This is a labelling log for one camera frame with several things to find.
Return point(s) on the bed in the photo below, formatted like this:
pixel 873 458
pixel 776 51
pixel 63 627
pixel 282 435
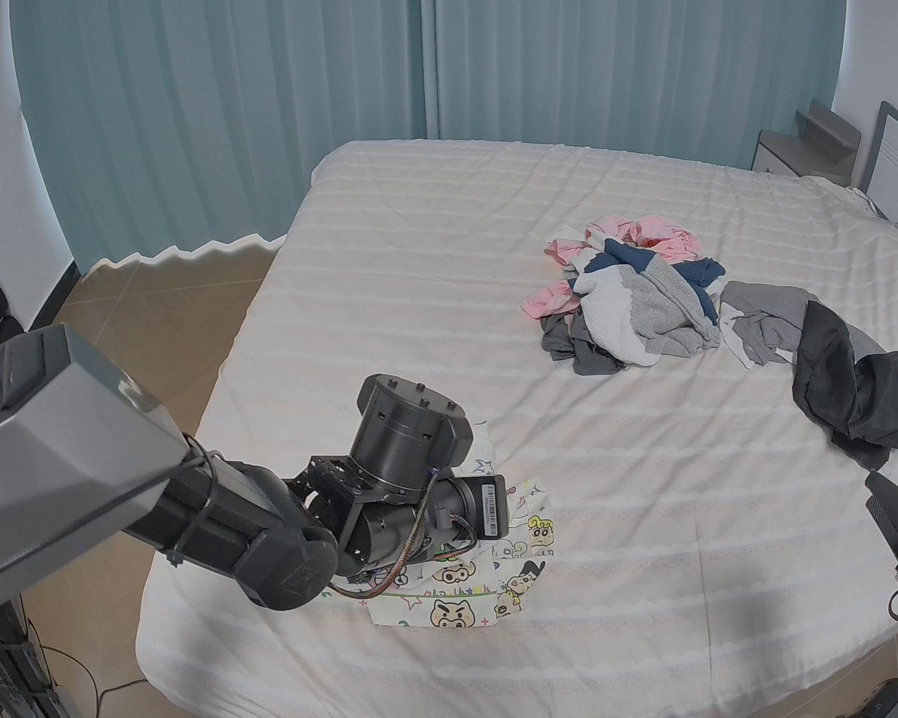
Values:
pixel 434 266

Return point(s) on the grey garment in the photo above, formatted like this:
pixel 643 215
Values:
pixel 763 311

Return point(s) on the pile of clothes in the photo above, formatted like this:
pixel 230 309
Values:
pixel 628 304

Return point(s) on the blue-green curtain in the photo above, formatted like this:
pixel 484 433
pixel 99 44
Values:
pixel 606 42
pixel 232 87

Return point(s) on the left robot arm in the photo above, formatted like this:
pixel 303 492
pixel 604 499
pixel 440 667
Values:
pixel 217 513

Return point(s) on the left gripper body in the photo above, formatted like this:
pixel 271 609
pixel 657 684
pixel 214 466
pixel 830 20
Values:
pixel 468 509

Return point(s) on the white printed pyjama top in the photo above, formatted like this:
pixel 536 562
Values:
pixel 449 603

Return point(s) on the black garment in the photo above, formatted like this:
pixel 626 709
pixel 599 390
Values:
pixel 830 378

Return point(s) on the grey bedside table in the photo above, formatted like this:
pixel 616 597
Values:
pixel 786 154

